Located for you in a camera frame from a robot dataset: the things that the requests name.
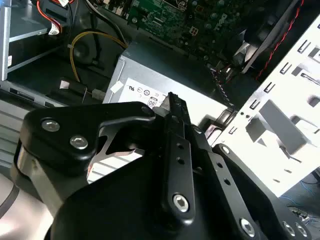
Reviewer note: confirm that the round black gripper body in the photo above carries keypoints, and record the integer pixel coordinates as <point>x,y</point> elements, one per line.
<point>112,210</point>

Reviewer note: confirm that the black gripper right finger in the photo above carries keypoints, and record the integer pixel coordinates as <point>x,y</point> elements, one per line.
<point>225,180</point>

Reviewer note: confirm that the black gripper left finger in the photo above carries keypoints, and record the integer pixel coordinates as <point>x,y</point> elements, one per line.
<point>62,120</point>

